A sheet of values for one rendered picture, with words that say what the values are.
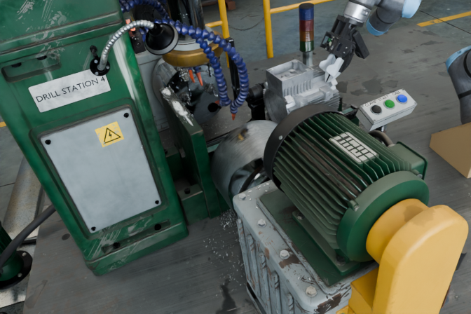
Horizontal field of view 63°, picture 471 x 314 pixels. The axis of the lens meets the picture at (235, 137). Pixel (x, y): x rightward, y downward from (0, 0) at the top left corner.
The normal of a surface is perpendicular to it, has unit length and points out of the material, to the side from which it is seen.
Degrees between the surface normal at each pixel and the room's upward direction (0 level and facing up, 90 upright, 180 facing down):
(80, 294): 0
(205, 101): 90
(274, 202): 0
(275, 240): 0
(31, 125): 90
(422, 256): 90
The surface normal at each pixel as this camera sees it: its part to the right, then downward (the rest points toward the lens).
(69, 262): -0.12, -0.80
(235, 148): -0.58, -0.49
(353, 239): 0.09, 0.54
